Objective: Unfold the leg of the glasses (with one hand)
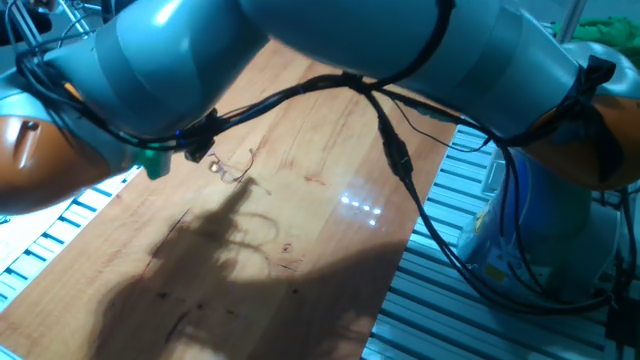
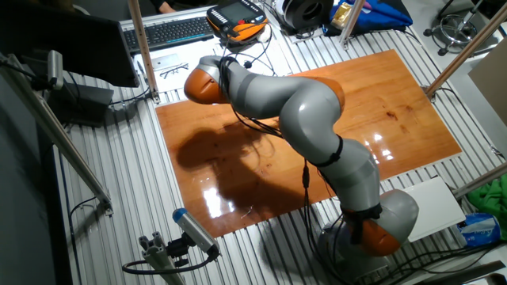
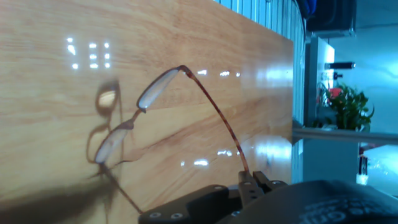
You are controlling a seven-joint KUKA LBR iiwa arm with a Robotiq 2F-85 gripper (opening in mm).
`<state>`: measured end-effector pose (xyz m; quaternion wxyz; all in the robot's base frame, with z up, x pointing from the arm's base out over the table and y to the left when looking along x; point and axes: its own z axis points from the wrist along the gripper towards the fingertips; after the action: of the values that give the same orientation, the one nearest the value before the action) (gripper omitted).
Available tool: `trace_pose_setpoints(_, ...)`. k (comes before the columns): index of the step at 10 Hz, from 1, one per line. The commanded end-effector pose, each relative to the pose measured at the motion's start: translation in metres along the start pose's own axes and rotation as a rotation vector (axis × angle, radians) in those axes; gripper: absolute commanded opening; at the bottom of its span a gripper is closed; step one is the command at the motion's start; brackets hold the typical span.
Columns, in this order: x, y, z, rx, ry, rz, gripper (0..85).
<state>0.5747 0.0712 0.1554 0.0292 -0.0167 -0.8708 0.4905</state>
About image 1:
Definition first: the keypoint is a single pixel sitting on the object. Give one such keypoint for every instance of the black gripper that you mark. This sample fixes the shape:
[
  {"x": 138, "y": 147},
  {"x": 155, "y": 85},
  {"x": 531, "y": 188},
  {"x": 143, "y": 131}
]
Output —
[{"x": 199, "y": 149}]

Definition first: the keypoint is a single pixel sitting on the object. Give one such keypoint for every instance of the red-framed glasses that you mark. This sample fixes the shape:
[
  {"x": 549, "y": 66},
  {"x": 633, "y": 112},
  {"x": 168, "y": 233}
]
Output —
[{"x": 245, "y": 170}]

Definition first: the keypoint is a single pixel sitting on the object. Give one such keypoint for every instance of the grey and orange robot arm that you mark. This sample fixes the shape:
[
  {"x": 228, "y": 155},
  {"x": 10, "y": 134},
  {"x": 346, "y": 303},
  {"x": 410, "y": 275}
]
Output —
[{"x": 325, "y": 35}]

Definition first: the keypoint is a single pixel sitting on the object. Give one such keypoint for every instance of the forearm in dark sleeve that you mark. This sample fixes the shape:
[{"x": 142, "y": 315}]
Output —
[{"x": 20, "y": 27}]

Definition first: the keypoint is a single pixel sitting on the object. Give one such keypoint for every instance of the black-framed glasses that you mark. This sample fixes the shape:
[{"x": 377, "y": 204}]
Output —
[{"x": 3, "y": 220}]

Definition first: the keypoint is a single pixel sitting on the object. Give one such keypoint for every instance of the glossy wooden board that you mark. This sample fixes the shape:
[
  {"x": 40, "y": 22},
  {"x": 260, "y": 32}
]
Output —
[{"x": 300, "y": 240}]

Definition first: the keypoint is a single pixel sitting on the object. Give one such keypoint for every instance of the grey diagonal bar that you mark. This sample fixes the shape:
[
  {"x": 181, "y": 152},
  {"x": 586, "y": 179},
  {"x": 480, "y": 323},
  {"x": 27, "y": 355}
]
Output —
[{"x": 25, "y": 22}]

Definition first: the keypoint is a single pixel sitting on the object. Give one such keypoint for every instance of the green cloth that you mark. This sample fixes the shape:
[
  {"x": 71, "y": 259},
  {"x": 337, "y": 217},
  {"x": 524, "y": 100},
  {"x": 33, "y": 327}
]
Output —
[{"x": 610, "y": 32}]

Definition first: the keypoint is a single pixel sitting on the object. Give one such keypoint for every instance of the aluminium frame bar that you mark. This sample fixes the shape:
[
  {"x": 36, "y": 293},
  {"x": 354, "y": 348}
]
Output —
[{"x": 571, "y": 20}]

